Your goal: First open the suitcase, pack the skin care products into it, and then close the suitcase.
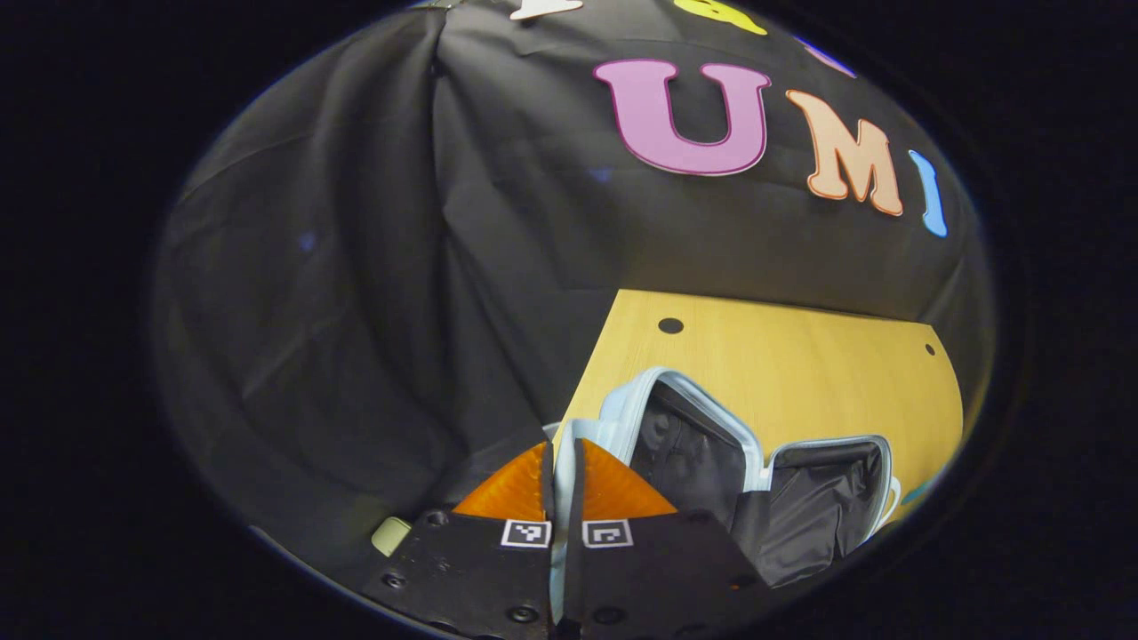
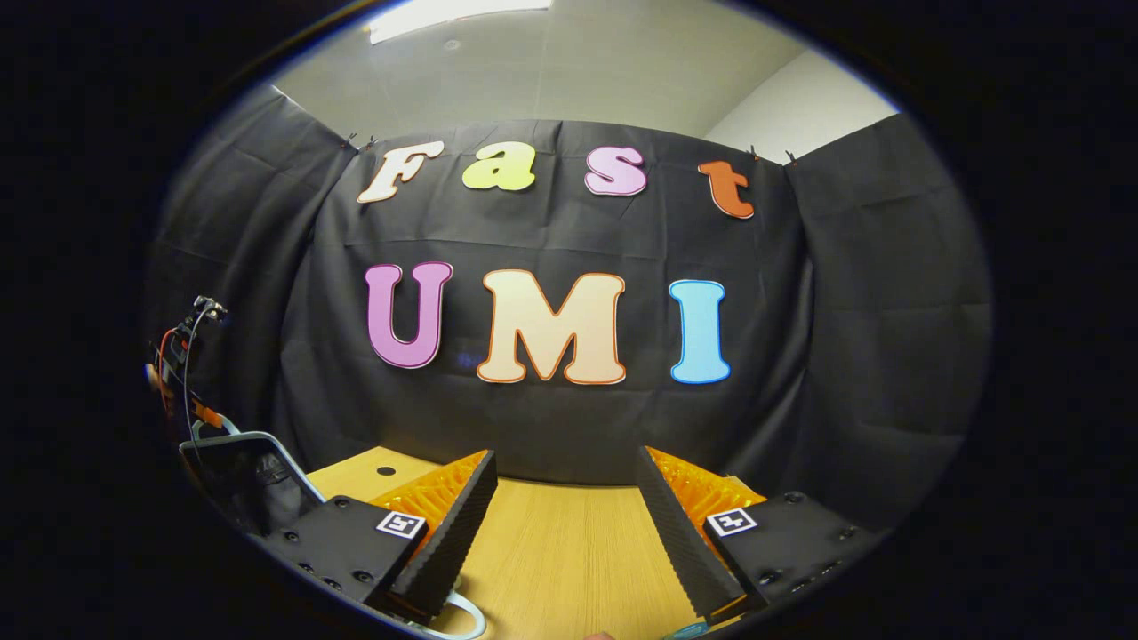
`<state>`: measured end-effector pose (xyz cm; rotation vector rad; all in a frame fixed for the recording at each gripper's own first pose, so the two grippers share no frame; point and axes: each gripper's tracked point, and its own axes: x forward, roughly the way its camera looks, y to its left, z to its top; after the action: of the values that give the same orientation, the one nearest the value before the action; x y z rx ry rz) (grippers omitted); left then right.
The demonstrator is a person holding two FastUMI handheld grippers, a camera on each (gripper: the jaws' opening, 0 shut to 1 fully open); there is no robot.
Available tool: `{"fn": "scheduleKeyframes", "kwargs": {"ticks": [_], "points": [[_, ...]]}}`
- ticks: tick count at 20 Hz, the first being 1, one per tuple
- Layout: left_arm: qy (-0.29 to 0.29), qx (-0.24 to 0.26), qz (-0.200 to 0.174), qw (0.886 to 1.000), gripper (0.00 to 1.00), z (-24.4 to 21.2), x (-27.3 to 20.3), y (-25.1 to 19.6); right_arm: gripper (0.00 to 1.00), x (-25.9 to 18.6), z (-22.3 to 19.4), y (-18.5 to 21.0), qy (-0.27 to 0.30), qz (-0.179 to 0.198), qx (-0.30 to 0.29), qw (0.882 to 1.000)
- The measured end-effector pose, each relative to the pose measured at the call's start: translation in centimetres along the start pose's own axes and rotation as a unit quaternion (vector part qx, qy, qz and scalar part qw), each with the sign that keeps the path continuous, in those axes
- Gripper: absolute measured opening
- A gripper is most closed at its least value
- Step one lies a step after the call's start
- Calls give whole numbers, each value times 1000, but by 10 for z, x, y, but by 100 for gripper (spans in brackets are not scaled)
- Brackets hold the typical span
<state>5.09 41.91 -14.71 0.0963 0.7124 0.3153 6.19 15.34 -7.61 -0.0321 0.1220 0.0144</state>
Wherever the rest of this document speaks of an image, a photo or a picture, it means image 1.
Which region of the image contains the pale yellow rounded object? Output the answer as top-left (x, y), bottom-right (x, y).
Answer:
top-left (371, 516), bottom-right (413, 558)

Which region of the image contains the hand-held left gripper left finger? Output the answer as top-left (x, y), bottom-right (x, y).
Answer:
top-left (360, 440), bottom-right (557, 640)

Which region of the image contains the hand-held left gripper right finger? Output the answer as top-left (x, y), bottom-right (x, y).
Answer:
top-left (562, 437), bottom-right (774, 640)

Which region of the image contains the light blue suitcase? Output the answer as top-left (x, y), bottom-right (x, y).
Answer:
top-left (544, 366), bottom-right (902, 623)

